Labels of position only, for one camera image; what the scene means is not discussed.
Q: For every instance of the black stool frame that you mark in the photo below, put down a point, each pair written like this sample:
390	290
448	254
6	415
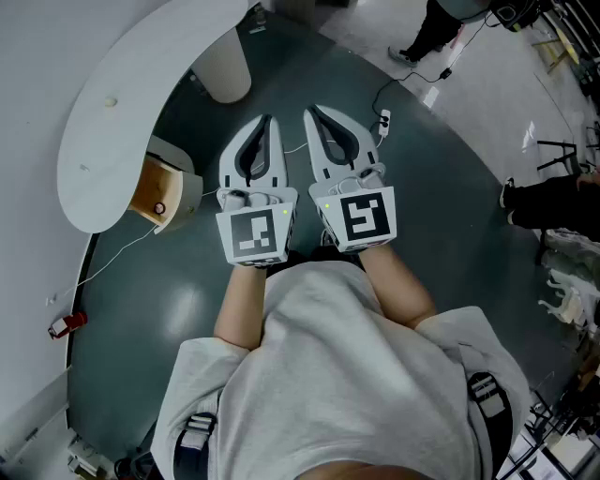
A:
560	154

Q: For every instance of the person's left forearm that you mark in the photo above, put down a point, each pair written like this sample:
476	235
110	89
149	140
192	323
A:
239	309

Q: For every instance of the person's right forearm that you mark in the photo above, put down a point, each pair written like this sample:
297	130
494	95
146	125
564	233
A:
398	286

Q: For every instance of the white round table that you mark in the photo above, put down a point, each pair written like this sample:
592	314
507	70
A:
140	94

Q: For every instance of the pile of white plastic parts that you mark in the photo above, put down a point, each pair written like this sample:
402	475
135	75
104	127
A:
572	276

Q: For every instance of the black power adapter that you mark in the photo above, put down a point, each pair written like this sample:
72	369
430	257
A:
446	73

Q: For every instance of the person's black trousers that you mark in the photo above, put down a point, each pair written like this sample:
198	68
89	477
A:
328	255

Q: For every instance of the small wooden drawer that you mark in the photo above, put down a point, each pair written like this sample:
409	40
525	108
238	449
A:
154	185

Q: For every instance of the white power strip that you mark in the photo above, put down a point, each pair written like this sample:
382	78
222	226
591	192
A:
385	123

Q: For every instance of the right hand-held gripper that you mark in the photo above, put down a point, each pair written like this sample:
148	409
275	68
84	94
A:
361	220

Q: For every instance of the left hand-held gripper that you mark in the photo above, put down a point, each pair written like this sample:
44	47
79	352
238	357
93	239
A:
253	234

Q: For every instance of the small beige object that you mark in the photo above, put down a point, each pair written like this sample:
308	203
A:
110	101

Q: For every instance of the red and white small device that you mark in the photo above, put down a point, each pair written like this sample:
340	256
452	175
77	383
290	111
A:
68	324

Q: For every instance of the person's grey t-shirt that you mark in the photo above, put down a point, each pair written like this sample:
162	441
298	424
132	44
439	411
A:
337	375

